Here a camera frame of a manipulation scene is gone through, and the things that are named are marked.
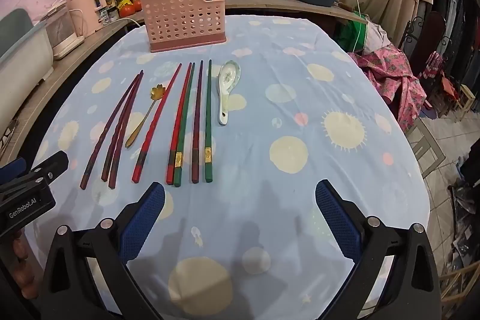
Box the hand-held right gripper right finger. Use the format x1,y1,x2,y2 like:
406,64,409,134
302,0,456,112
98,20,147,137
315,179,442,320

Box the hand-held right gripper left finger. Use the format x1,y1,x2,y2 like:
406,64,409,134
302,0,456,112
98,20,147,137
39,182,166,320

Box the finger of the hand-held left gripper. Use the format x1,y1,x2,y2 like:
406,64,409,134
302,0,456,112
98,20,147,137
31,151,70,189
0,158,28,189

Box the green chopstick gold band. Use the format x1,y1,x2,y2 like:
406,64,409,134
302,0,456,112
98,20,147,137
204,59,214,183
173,62,196,189

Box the maroon straight chopstick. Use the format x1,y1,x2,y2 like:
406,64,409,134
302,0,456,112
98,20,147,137
191,60,204,185

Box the white ceramic soup spoon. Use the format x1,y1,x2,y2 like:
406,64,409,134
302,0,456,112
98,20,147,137
218,60,241,126

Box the pink perforated utensil basket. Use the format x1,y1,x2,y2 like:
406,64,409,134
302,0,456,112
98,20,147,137
140,0,228,54

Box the person's left hand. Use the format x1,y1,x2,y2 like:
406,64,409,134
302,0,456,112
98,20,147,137
10,228,40,302

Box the eyeglasses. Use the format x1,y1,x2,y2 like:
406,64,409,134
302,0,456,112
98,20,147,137
0,118,19,156

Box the red twisted chopstick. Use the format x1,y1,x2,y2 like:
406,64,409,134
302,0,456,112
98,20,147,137
131,63,183,184

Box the white storage bin teal lid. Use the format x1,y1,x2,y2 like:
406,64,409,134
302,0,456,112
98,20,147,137
0,9,55,133

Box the light blue printed tablecloth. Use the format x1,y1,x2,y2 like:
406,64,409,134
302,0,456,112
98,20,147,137
28,14,430,320

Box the black plastic bag pile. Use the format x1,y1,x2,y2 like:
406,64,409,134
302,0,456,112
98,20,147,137
448,181,480,268

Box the gold flower-shaped spoon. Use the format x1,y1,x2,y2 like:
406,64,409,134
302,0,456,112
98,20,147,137
125,85,166,149

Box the small white kitchen appliance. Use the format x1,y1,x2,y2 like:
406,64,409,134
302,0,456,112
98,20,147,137
40,3,85,60

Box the pink patterned garment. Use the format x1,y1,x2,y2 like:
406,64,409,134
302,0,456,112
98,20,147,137
349,43,428,133

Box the pink electric kettle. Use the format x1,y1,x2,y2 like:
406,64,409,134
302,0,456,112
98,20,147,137
67,0,107,36

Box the small wooden stool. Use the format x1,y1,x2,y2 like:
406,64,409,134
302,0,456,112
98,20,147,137
454,84,477,122

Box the orange lid jar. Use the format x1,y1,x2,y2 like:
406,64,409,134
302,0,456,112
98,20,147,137
118,1,143,18

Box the green plastic bag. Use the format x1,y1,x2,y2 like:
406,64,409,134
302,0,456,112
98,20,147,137
335,18,370,52

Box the dark metal chair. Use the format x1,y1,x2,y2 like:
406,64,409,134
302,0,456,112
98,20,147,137
399,10,454,81

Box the hanging dark clothes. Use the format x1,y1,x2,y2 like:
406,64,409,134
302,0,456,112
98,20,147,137
431,0,480,88

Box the wooden chair frame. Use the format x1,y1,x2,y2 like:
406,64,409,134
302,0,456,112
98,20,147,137
407,118,447,178

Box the white appliance cord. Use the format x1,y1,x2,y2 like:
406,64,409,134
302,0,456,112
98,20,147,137
100,17,142,29

